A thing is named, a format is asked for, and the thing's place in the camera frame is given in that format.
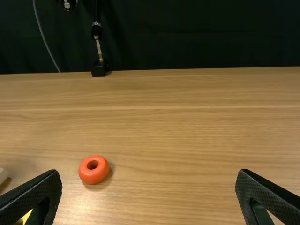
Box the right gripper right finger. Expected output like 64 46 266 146
235 168 300 225

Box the orange ring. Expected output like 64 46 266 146
78 155 110 185

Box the black clamp stand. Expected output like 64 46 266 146
62 0 110 78

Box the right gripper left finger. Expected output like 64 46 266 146
0 169 63 225

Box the wooden peg base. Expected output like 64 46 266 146
0 167 10 186

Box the yellow ring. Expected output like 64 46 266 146
16 208 34 225

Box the grey cable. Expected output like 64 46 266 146
32 0 61 73

